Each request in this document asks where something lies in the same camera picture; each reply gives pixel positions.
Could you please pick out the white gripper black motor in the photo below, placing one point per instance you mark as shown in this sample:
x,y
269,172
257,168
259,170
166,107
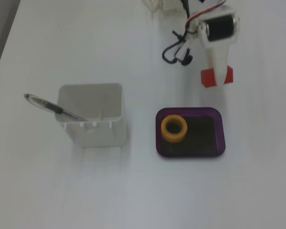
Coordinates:
x,y
218,31

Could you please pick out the red rectangular cube block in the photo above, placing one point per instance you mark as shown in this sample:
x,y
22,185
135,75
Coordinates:
x,y
207,77

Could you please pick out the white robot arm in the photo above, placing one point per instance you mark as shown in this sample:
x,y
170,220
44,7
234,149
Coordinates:
x,y
166,4

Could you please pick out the purple metal tray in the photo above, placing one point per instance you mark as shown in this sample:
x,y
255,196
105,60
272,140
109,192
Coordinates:
x,y
220,133

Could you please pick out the yellow masking tape roll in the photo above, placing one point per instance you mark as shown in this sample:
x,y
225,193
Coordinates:
x,y
174,139

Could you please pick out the white square plastic container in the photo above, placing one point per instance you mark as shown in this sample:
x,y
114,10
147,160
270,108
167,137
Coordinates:
x,y
102,136

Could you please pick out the black ballpoint pen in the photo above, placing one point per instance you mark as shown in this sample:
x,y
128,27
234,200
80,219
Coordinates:
x,y
50,106

